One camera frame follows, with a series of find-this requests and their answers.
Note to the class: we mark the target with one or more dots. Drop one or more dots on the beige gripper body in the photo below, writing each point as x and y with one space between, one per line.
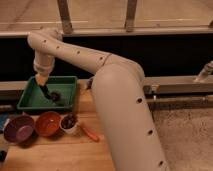
40 80

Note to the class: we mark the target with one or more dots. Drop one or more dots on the black brush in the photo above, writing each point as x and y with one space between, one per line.
54 96

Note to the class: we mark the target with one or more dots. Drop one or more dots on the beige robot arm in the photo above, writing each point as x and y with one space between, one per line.
118 95

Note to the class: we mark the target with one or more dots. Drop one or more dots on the green plastic tray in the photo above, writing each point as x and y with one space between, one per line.
32 98

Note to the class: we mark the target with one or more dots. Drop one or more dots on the orange bowl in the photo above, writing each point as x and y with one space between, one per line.
48 123

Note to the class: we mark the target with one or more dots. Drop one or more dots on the white cup with dark contents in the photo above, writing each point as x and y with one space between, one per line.
69 124

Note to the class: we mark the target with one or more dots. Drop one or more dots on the blue object at left edge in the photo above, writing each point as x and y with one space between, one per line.
3 119

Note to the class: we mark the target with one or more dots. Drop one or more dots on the purple bowl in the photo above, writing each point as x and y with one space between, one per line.
19 129

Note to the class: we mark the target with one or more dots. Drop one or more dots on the orange carrot toy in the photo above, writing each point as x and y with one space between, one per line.
89 133

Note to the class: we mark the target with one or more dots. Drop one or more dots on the dark object bottom left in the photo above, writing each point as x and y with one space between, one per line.
3 152

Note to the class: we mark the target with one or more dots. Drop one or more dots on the white pipe fitting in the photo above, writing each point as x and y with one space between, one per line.
205 72

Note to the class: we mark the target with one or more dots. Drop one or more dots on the left wooden post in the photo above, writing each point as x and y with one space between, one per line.
65 16

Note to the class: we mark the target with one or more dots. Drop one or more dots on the wooden post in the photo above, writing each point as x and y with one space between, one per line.
65 16
130 15

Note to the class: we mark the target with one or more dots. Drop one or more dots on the right wooden post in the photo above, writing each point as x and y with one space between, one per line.
130 15

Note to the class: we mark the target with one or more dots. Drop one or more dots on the metal rail beam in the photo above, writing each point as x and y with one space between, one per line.
176 85

